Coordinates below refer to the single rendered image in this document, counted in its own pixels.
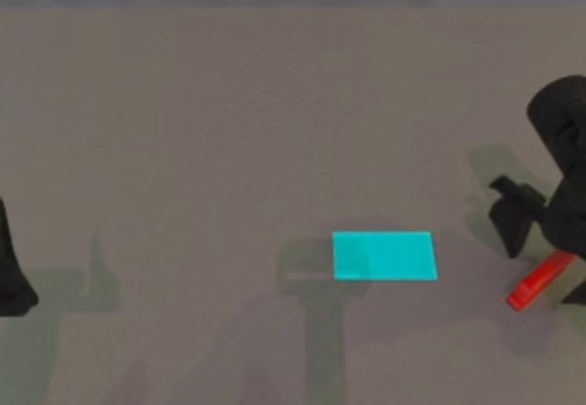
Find red peg block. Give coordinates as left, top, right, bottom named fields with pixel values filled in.
left=505, top=249, right=576, bottom=312

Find cyan flat square socket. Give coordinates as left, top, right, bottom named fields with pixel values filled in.
left=331, top=230, right=440, bottom=283

